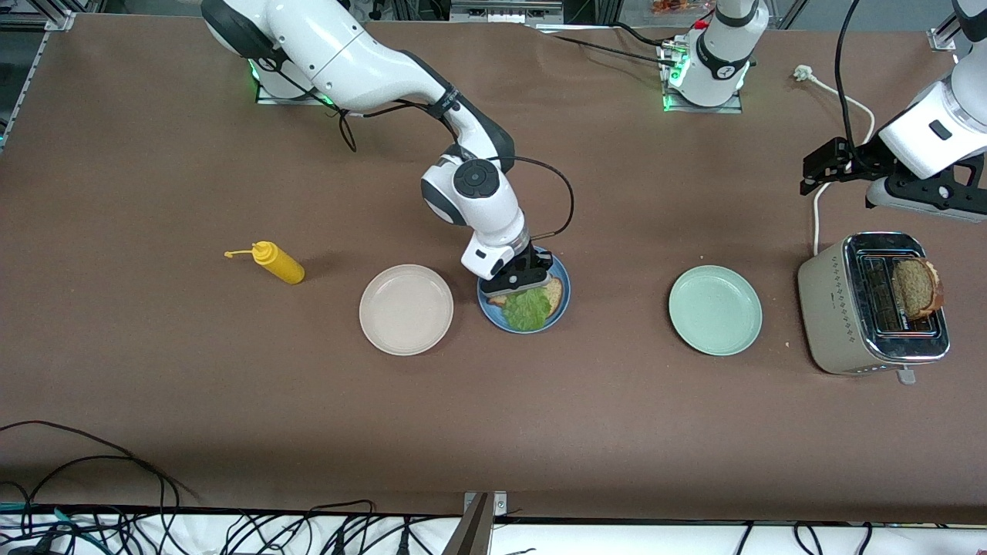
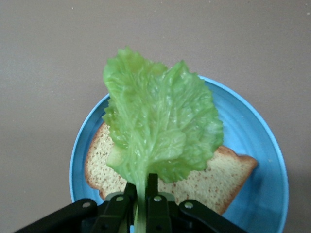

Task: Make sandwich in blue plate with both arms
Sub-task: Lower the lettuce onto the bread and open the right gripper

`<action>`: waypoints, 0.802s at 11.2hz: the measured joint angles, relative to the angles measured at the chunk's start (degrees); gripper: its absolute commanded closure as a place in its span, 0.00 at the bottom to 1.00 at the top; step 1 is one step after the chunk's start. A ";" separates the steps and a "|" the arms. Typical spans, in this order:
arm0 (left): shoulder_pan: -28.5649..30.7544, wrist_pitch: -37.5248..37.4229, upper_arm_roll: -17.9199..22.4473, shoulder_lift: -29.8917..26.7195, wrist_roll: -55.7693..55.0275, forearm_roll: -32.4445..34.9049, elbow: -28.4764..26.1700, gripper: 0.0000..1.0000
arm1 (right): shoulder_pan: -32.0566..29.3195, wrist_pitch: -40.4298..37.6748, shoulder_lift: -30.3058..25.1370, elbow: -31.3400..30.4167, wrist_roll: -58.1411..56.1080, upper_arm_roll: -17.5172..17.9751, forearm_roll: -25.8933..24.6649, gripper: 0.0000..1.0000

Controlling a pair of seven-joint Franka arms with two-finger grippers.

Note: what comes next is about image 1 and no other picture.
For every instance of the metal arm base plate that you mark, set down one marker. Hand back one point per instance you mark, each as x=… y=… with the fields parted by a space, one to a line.
x=266 y=99
x=694 y=109

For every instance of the orange packet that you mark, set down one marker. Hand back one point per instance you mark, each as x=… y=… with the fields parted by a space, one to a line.
x=671 y=8

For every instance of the blue round plate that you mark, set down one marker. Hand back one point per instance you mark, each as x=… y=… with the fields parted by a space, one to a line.
x=497 y=317

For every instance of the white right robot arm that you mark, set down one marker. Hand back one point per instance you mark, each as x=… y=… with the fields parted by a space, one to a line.
x=339 y=54

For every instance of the beige round plate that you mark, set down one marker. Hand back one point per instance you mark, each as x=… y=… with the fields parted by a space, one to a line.
x=406 y=310

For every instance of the beige chrome toaster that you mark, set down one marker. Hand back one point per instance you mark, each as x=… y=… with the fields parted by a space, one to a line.
x=829 y=308

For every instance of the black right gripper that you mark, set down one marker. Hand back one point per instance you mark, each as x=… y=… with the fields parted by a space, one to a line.
x=537 y=260

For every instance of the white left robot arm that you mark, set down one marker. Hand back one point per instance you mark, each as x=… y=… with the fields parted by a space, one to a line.
x=721 y=54

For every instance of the aluminium table frame rail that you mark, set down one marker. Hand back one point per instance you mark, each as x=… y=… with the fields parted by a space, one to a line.
x=60 y=21

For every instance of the green lettuce leaf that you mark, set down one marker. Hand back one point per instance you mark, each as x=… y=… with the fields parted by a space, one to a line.
x=528 y=312

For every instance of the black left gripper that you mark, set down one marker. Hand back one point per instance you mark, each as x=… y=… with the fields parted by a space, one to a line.
x=862 y=156

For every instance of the brown bread slice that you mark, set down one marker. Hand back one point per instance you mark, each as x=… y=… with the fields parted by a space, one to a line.
x=555 y=297
x=917 y=291

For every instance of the small metal table bracket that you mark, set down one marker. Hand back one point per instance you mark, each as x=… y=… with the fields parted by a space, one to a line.
x=501 y=505

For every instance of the green round plate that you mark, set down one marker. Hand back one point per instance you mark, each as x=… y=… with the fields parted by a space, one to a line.
x=715 y=310

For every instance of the grey metal box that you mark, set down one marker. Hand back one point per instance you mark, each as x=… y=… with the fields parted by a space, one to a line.
x=505 y=11

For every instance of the grey metal post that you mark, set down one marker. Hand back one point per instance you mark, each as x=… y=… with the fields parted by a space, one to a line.
x=466 y=536

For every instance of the yellow squeeze bottle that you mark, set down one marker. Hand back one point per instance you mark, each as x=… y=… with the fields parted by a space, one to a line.
x=281 y=266

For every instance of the aluminium corner bracket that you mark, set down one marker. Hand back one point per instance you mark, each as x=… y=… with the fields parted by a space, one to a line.
x=941 y=40

